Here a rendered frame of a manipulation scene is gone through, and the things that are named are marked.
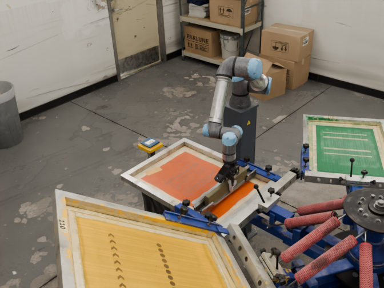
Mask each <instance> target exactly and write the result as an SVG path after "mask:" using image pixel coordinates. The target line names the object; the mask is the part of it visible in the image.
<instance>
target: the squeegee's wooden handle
mask: <svg viewBox="0 0 384 288"><path fill-rule="evenodd" d="M246 176H247V169H246V168H244V167H243V168H242V169H240V171H239V174H238V175H237V173H236V175H235V176H234V179H235V181H237V184H236V185H238V184H239V183H241V182H242V181H243V180H246ZM228 180H229V179H227V180H225V181H224V182H223V183H221V184H220V185H219V186H217V187H216V188H215V189H214V190H212V191H211V192H209V193H208V194H206V195H205V206H207V205H209V204H210V203H211V202H216V201H217V200H219V199H220V198H221V197H222V196H224V195H225V194H226V193H228V192H229V184H228ZM236 185H235V186H234V187H236Z"/></svg>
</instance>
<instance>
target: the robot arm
mask: <svg viewBox="0 0 384 288"><path fill-rule="evenodd" d="M215 77H216V79H217V82H216V86H215V92H214V97H213V102H212V106H211V112H210V117H209V122H208V124H205V125H204V126H203V130H202V132H203V136H204V137H209V138H215V139H221V140H222V159H223V162H224V164H223V166H222V167H221V169H220V170H219V172H218V173H217V175H216V176H215V177H214V179H215V181H216V182H218V183H223V182H224V181H225V180H227V179H229V180H228V184H229V191H230V192H232V190H233V187H234V186H235V185H236V184H237V181H235V179H234V176H235V175H236V173H237V175H238V174H239V166H238V165H237V156H236V145H237V143H238V141H239V139H240V138H241V136H242V133H243V131H242V129H241V127H239V126H237V125H235V126H232V127H231V128H230V127H223V126H221V123H222V118H223V112H224V109H225V103H226V97H227V92H228V88H229V83H230V81H232V95H231V98H230V101H229V105H230V107H232V108H234V109H247V108H249V107H250V106H251V100H250V96H249V93H257V94H264V95H265V94H266V95H268V94H269V93H270V88H271V81H272V78H271V77H266V76H265V75H263V74H262V61H261V60H260V59H256V58H246V57H236V56H233V57H228V58H227V59H225V60H224V61H223V62H222V63H221V65H220V66H219V68H218V70H217V73H216V76H215ZM236 166H237V167H236ZM237 170H238V172H237Z"/></svg>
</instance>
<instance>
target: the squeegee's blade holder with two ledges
mask: <svg viewBox="0 0 384 288"><path fill-rule="evenodd" d="M245 182H246V181H245V180H243V181H242V182H241V183H239V184H238V185H236V187H234V188H233V190H232V192H233V191H234V190H236V189H237V188H239V187H240V186H241V185H242V184H244V183H245ZM232 192H230V191H229V192H228V193H226V194H225V195H224V196H222V197H221V198H220V199H219V200H217V201H216V202H214V203H213V206H215V205H217V204H218V203H219V202H220V201H222V200H223V199H224V198H226V197H227V196H228V195H229V194H231V193H232Z"/></svg>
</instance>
